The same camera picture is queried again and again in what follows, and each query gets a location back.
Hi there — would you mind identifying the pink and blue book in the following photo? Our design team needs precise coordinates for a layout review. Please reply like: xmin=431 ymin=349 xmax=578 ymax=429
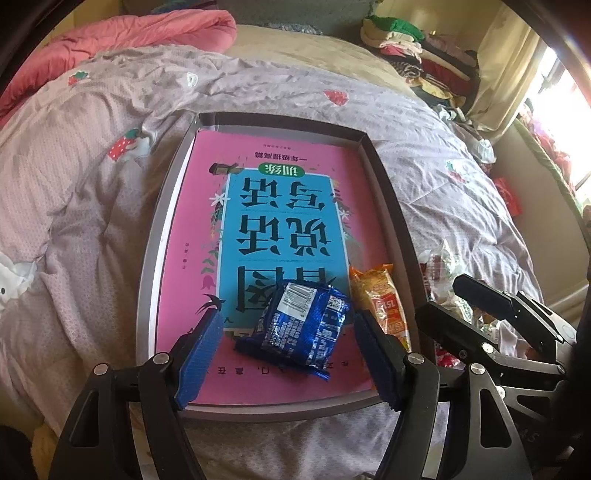
xmin=154 ymin=129 xmax=394 ymax=408

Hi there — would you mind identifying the grey metal tray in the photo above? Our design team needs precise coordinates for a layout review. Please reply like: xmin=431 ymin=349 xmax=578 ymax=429
xmin=136 ymin=111 xmax=428 ymax=422

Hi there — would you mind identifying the grey bed headboard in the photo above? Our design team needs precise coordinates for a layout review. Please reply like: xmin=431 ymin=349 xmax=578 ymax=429
xmin=122 ymin=0 xmax=376 ymax=36

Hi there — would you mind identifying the red plastic bag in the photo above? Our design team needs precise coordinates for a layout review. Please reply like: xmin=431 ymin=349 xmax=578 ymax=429
xmin=493 ymin=177 xmax=526 ymax=217

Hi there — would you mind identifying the orange cracker packet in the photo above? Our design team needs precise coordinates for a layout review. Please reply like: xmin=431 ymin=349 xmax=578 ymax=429
xmin=348 ymin=263 xmax=413 ymax=352

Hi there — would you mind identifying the cream curtain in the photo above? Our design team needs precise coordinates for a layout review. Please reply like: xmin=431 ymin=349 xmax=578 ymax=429
xmin=465 ymin=8 xmax=542 ymax=136

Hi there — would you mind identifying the beige bed sheet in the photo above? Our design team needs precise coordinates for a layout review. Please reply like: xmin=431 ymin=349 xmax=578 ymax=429
xmin=228 ymin=22 xmax=447 ymax=121

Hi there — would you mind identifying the white plastic bag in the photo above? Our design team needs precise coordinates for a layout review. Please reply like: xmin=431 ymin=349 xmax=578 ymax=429
xmin=468 ymin=133 xmax=498 ymax=164

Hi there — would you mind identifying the lilac strawberry print blanket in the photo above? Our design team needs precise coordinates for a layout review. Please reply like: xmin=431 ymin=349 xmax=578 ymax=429
xmin=0 ymin=48 xmax=546 ymax=480

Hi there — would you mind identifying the beige fluffy rug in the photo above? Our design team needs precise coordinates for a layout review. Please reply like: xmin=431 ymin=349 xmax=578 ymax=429
xmin=27 ymin=410 xmax=66 ymax=480

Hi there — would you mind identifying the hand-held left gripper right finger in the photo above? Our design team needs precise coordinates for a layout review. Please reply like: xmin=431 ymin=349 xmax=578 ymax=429
xmin=354 ymin=311 xmax=525 ymax=480

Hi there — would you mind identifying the blue snack packet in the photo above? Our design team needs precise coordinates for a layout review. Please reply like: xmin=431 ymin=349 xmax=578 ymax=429
xmin=234 ymin=279 xmax=350 ymax=383

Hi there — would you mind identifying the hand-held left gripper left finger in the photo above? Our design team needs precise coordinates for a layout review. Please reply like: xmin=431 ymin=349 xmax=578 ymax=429
xmin=48 ymin=309 xmax=223 ymax=480

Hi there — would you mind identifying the pink quilt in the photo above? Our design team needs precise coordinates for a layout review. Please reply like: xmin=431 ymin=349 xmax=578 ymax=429
xmin=0 ymin=7 xmax=237 ymax=131

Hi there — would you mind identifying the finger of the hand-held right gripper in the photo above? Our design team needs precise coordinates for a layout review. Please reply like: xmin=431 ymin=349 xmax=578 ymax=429
xmin=452 ymin=274 xmax=578 ymax=366
xmin=415 ymin=302 xmax=567 ymax=383

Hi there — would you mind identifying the window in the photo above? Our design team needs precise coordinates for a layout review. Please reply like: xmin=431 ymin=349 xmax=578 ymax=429
xmin=531 ymin=44 xmax=591 ymax=139

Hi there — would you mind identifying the red cartoon snack packet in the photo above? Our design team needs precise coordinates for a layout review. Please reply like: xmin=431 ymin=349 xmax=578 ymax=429
xmin=434 ymin=348 xmax=468 ymax=369

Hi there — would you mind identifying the pile of folded clothes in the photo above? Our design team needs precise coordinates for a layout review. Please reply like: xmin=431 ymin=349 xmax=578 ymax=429
xmin=360 ymin=14 xmax=486 ymax=112

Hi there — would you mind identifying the white green snack packet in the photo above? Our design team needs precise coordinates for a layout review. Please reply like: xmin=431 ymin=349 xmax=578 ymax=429
xmin=418 ymin=237 xmax=463 ymax=297

